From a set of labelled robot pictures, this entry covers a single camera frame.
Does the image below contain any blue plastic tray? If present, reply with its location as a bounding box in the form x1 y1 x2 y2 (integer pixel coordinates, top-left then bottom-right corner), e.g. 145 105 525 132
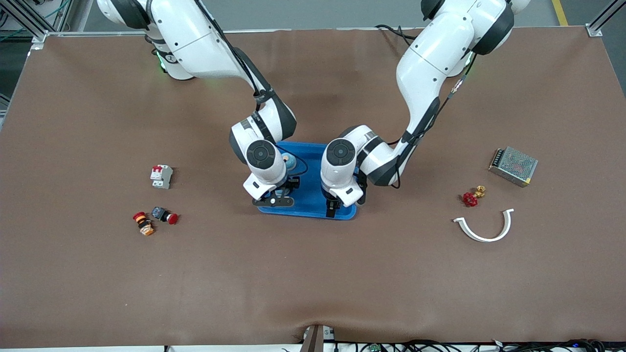
256 141 359 220

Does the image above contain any brown table mat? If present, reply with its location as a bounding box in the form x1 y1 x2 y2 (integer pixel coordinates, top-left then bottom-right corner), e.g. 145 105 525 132
0 27 626 349

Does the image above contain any red emergency stop button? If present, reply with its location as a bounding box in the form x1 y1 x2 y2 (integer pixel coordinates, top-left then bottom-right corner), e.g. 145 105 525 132
151 206 179 225

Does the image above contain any white circuit breaker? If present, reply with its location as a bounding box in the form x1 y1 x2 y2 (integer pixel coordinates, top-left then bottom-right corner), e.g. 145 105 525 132
150 165 174 190

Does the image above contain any orange red push button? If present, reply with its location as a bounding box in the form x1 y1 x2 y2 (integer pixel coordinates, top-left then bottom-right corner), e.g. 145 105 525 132
133 212 156 237

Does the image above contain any white curved plastic clamp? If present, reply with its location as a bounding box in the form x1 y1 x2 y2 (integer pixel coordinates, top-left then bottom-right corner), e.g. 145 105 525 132
453 209 515 243

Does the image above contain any metal mesh power supply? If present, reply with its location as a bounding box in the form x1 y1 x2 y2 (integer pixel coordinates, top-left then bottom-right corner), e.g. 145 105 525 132
488 146 538 188

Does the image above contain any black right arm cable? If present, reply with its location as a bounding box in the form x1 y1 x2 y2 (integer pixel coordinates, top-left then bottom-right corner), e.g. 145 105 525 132
193 0 310 177

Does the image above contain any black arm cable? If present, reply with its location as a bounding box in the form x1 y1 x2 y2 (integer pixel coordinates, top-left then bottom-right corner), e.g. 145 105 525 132
389 54 471 189
193 0 310 177

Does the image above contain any red handle brass valve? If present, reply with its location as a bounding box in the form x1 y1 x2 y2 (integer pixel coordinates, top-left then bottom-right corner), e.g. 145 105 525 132
463 185 487 207

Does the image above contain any grey camera stand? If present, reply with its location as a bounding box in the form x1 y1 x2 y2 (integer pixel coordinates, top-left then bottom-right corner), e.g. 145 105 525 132
299 324 336 352

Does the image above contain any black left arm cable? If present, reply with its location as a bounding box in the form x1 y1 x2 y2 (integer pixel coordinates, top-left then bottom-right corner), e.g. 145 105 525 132
389 54 471 189

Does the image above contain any black base cable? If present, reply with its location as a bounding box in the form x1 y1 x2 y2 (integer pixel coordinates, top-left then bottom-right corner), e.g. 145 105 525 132
375 23 417 47

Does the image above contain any black cable bundle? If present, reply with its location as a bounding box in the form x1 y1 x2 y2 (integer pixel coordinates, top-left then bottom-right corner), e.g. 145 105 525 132
281 339 626 352

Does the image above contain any aluminium frame post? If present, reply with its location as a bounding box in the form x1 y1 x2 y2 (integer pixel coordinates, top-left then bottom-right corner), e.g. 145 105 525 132
0 0 74 49
587 0 626 37

